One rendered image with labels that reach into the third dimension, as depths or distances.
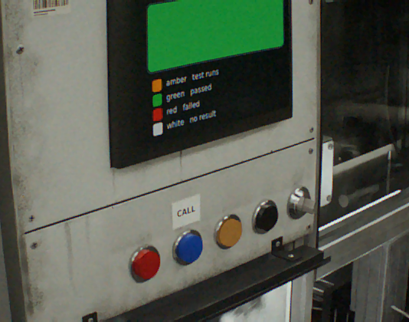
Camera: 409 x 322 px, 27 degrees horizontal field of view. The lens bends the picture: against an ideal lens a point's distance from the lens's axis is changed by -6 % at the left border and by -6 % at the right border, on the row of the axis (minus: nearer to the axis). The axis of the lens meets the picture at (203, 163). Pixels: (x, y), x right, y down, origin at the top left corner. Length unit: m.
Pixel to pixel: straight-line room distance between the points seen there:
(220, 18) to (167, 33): 0.07
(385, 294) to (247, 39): 0.87
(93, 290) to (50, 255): 0.07
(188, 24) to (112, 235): 0.22
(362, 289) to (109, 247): 0.90
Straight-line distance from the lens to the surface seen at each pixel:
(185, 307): 0.93
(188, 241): 0.93
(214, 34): 0.88
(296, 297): 1.15
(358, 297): 1.72
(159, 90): 0.84
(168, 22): 0.84
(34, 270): 0.83
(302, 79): 1.03
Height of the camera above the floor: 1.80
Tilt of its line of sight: 18 degrees down
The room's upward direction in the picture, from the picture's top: 1 degrees counter-clockwise
